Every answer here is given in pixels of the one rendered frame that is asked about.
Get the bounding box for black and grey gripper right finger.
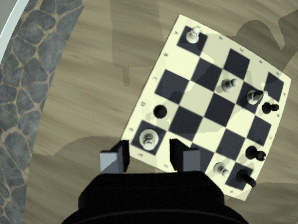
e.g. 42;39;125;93
169;138;200;172

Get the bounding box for cream and dark grey chessboard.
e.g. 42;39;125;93
121;14;291;201

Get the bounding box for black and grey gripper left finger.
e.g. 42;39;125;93
99;140;130;174

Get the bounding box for white pawn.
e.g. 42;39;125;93
221;79;238;92
213;162;230;177
186;27;200;44

